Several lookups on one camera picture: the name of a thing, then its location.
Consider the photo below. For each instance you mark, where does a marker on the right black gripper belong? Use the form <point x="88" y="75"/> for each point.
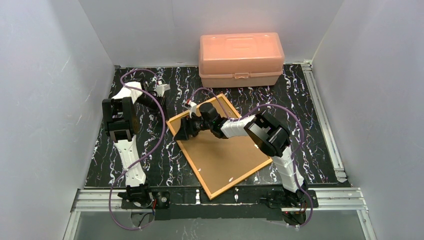
<point x="192" y="123"/>

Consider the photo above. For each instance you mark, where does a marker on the yellow wooden picture frame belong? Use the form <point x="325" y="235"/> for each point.
<point x="185" y="149"/>

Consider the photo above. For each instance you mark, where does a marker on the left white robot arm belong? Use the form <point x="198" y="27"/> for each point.
<point x="121" y="125"/>

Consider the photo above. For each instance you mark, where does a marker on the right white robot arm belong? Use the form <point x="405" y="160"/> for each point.
<point x="269" y="134"/>

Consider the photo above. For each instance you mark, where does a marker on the orange plastic storage box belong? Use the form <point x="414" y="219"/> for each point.
<point x="240" y="60"/>

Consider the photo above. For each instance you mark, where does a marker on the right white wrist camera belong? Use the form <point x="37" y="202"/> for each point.
<point x="191" y="106"/>

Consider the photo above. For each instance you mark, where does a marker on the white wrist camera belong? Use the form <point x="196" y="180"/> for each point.
<point x="161" y="88"/>
<point x="191" y="106"/>

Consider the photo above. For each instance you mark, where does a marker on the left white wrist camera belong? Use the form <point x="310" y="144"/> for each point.
<point x="161" y="88"/>

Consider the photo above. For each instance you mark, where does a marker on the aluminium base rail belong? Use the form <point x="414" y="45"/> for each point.
<point x="339" y="198"/>

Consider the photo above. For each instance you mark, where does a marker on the aluminium side rail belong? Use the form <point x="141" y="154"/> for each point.
<point x="334" y="153"/>

